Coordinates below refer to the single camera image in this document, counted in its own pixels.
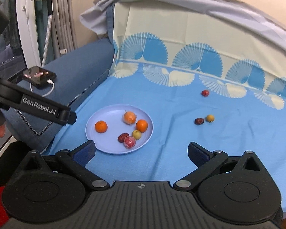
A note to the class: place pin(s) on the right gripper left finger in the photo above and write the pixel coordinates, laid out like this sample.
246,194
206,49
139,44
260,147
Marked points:
73,162

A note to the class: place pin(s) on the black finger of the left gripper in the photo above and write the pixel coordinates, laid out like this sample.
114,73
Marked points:
13,96

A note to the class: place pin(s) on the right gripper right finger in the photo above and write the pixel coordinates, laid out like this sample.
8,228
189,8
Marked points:
208,164

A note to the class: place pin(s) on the orange mandarin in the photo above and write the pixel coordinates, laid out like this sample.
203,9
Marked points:
101,126
141,125

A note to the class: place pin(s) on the dark red date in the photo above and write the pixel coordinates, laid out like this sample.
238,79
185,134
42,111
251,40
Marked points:
122,137
199,121

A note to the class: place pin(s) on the red fruit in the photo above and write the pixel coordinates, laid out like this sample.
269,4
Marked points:
129,142
205,93

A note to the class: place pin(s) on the yellow green small fruit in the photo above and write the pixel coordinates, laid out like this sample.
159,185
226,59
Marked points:
136,134

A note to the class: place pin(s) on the orange fruit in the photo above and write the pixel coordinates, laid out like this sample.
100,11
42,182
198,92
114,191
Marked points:
129,117

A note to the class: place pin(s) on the black smartphone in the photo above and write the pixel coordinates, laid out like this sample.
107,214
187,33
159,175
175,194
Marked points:
38,76

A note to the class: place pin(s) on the lilac round plate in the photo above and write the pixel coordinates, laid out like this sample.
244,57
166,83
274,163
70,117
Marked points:
107,141

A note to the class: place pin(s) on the far yellow green fruit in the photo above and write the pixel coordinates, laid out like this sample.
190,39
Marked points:
210,118

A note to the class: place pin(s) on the grey curtain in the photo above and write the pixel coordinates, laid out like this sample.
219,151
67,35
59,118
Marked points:
63,28

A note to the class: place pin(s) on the grey blue blanket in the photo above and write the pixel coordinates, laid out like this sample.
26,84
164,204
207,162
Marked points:
233,11

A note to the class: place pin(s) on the white round frame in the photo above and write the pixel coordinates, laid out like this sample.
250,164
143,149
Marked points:
25,11

